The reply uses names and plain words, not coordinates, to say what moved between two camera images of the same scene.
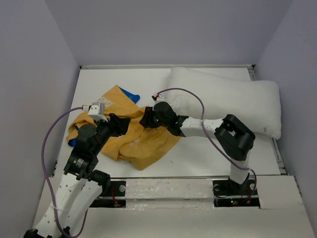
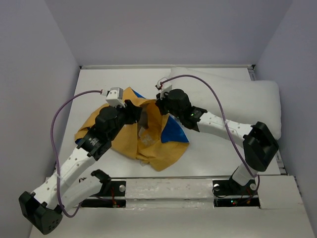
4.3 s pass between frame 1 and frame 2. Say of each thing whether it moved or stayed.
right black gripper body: moved
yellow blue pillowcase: moved
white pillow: stayed
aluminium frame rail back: stayed
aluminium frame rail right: stayed
